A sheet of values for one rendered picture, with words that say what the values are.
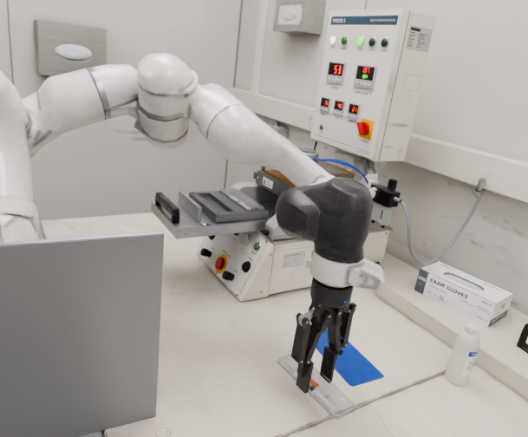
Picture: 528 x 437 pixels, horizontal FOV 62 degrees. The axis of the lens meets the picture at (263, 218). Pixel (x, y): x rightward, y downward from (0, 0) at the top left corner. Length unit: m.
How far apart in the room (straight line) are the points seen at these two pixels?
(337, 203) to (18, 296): 0.50
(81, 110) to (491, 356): 1.08
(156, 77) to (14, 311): 0.48
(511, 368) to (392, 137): 0.69
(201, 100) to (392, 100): 0.62
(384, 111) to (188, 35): 1.61
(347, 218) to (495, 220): 0.86
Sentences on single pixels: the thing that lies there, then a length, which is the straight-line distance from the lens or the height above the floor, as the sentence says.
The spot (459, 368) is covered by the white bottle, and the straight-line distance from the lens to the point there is 1.15.
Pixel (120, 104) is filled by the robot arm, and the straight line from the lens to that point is 1.01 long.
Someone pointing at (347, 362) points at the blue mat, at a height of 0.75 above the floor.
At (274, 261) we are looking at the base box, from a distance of 1.26.
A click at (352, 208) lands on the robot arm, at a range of 0.74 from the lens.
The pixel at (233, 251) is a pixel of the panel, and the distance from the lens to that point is 1.35.
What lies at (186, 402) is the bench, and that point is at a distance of 0.96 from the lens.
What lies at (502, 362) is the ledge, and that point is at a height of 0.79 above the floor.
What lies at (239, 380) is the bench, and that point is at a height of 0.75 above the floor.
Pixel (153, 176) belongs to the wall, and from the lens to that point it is 2.77.
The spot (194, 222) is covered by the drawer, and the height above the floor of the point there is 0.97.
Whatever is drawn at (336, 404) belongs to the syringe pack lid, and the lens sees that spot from 0.91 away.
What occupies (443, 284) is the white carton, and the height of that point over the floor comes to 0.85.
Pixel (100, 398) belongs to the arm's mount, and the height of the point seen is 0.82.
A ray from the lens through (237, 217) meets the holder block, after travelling 1.22.
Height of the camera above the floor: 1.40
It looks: 20 degrees down
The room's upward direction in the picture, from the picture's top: 7 degrees clockwise
